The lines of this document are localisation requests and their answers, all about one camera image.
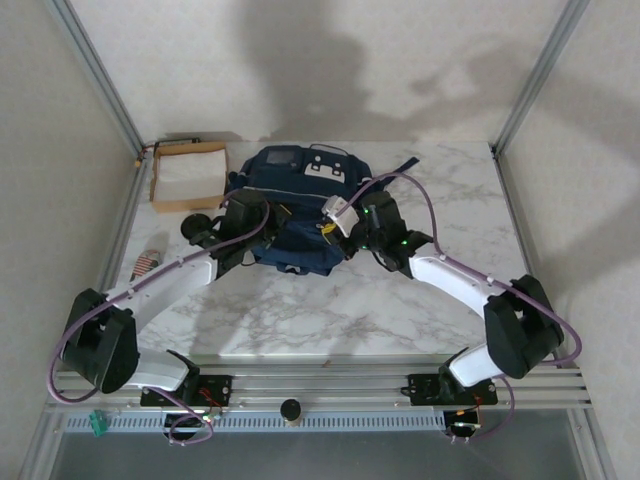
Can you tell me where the shallow cardboard box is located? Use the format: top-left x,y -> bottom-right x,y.
150,141 -> 231,215

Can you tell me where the navy blue backpack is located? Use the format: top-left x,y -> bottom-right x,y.
220,143 -> 420,277

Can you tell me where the aluminium frame post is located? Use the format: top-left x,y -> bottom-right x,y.
42,0 -> 150,157
491,0 -> 592,157

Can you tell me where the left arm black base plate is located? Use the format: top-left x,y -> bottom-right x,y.
139,374 -> 234,407

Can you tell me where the grey slotted cable duct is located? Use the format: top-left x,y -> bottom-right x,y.
66,412 -> 447,434

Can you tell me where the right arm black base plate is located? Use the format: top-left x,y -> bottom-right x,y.
407,372 -> 500,406

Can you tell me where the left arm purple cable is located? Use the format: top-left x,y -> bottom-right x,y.
47,191 -> 272,446

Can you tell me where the black round knob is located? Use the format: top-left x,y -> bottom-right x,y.
279,398 -> 303,427

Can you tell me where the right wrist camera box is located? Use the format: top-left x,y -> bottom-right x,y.
319,194 -> 361,239

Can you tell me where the green terminal connector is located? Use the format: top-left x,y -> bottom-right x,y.
88,409 -> 111,437

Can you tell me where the black round disc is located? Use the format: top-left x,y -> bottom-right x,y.
180,213 -> 212,240

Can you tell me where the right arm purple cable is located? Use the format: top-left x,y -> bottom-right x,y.
342,171 -> 584,446

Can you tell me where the aluminium side rail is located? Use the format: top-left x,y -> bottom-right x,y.
77,157 -> 150,371
489,144 -> 576,371

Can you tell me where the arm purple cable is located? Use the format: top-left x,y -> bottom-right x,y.
342,171 -> 584,446
47,191 -> 272,446

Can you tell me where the striped flag pencil case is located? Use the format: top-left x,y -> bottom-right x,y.
130,233 -> 169,281

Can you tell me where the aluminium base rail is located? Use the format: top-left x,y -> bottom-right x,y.
45,367 -> 595,414

